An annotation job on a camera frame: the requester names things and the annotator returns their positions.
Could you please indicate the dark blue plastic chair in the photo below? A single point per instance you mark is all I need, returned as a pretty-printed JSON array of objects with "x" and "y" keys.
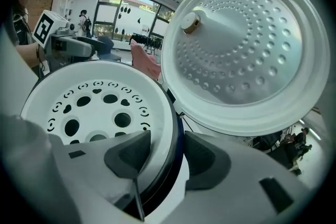
[{"x": 106, "y": 46}]

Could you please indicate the navy blue rice cooker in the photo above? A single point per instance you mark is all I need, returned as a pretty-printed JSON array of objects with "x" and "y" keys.
[{"x": 236, "y": 47}]

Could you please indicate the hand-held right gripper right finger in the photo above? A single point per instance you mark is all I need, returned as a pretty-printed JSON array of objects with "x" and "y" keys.
[{"x": 231, "y": 186}]

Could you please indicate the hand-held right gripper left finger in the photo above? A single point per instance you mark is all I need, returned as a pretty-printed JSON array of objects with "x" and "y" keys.
[{"x": 86, "y": 165}]

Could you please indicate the row of black chairs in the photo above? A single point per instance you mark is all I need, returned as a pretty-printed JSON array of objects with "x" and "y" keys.
[{"x": 145, "y": 40}]

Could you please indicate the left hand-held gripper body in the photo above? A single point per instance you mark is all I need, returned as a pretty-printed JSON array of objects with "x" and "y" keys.
[{"x": 43, "y": 27}]

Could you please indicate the white round plate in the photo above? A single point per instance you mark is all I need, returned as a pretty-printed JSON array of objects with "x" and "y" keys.
[{"x": 97, "y": 112}]

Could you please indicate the large black framed window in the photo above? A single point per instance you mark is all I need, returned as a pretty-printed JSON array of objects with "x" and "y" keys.
[{"x": 136, "y": 15}]

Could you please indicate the white table with black lines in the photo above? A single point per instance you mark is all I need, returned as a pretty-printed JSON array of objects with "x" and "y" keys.
[{"x": 183, "y": 181}]

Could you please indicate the white bookshelf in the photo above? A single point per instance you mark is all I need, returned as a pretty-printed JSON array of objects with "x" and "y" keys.
[{"x": 63, "y": 6}]

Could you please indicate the person's left forearm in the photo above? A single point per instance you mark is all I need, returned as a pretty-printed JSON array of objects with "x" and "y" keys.
[{"x": 26, "y": 54}]

